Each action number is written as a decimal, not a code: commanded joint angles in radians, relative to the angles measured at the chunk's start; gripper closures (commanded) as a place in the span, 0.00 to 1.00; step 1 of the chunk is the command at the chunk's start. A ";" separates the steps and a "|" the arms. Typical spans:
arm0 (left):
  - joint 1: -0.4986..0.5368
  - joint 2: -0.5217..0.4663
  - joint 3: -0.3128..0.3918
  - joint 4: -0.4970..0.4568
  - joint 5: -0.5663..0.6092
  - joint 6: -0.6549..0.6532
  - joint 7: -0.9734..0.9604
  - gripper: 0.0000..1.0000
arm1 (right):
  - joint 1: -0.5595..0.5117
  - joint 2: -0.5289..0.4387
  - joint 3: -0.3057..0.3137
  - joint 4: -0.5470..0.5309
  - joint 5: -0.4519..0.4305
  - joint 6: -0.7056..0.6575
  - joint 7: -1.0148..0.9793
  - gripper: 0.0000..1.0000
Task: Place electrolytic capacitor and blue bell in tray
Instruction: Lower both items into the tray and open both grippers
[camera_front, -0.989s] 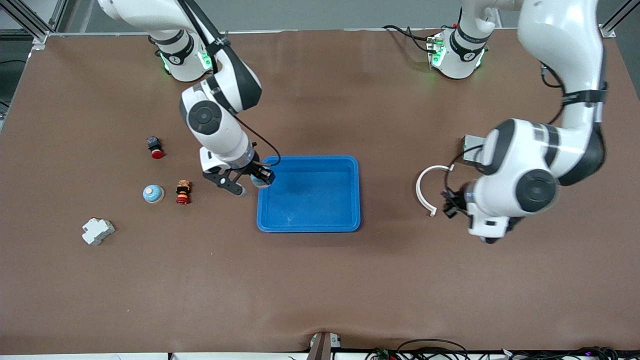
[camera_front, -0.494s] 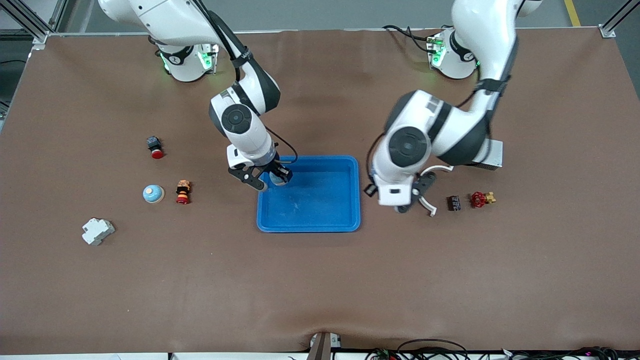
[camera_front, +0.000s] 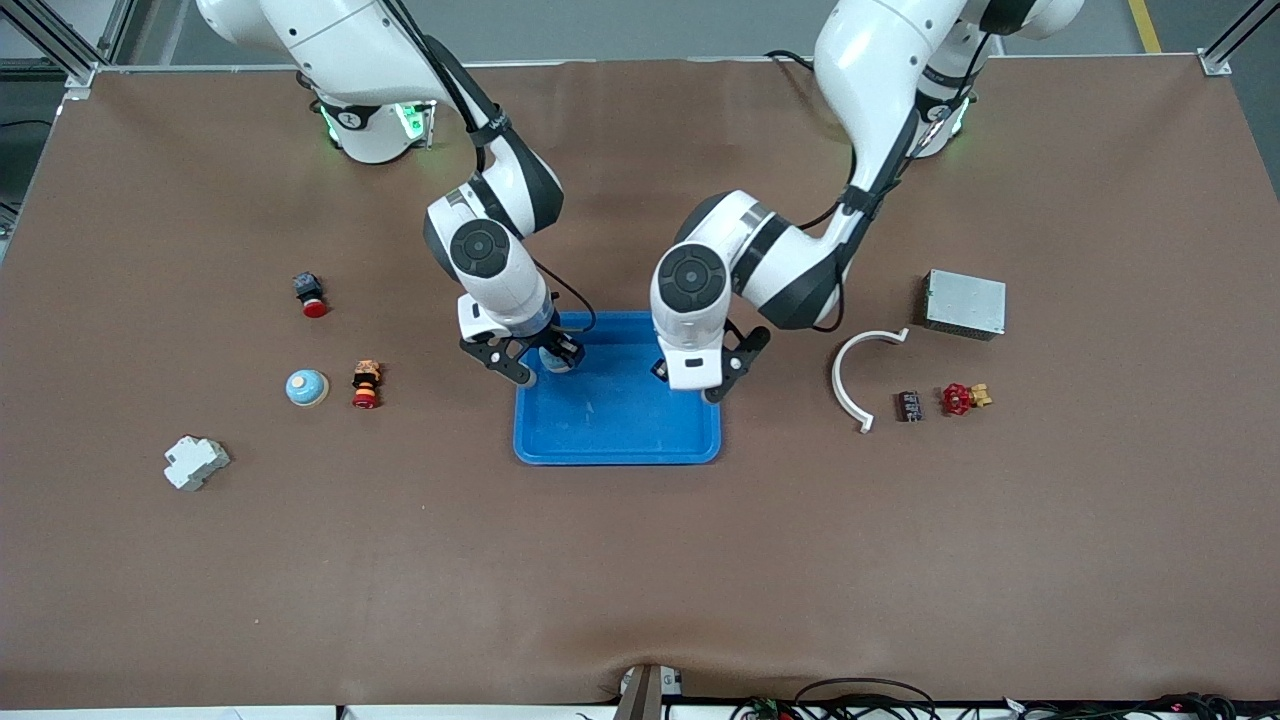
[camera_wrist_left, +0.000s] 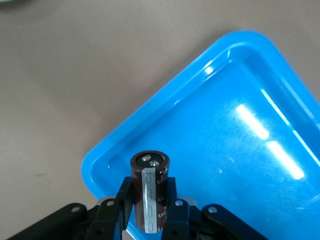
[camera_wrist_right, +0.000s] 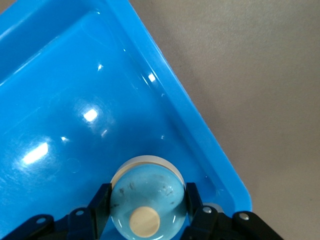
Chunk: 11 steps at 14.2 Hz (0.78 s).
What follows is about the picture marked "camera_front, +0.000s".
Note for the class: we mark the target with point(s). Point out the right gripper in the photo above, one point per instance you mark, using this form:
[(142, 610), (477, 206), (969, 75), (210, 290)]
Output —
[(553, 343)]

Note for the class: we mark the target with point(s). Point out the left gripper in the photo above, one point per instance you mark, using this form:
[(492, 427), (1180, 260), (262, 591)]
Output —
[(661, 372)]

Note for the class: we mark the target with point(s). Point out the blue bell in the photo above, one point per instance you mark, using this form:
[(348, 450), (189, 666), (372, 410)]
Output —
[(307, 388), (555, 360)]

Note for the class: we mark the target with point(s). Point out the black electrolytic capacitor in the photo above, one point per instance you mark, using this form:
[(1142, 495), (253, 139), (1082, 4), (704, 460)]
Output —
[(909, 406)]

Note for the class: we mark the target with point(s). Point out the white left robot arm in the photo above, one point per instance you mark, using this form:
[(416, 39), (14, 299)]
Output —
[(880, 60)]

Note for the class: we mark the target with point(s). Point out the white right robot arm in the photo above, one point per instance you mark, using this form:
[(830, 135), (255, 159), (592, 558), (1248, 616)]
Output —
[(330, 50)]

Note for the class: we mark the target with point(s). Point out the blue plastic tray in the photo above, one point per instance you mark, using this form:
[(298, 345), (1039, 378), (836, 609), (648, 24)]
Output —
[(620, 430)]

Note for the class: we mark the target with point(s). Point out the white curved pipe clamp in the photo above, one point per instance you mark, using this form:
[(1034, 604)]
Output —
[(836, 380)]

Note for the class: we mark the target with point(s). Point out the red yellow emergency stop button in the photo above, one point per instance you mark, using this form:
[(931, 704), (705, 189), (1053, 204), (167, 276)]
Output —
[(367, 386)]

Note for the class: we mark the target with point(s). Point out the brown table mat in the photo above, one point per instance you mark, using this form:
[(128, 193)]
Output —
[(640, 560)]

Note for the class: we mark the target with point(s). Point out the red push button black body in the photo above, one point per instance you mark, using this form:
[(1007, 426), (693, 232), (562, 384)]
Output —
[(312, 298)]

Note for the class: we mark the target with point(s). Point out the brass valve red handwheel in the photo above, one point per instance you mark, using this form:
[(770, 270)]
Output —
[(960, 399)]

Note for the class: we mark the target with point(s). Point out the silver metal box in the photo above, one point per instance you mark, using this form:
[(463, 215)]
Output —
[(965, 304)]

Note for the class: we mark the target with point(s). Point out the white circuit breaker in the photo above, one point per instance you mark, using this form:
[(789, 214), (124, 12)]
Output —
[(196, 463)]

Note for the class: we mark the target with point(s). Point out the grey mount bracket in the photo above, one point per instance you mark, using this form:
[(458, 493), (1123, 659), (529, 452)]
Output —
[(648, 692)]

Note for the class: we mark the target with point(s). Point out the aluminium frame post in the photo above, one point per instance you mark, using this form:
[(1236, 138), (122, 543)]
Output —
[(1235, 35), (70, 45)]

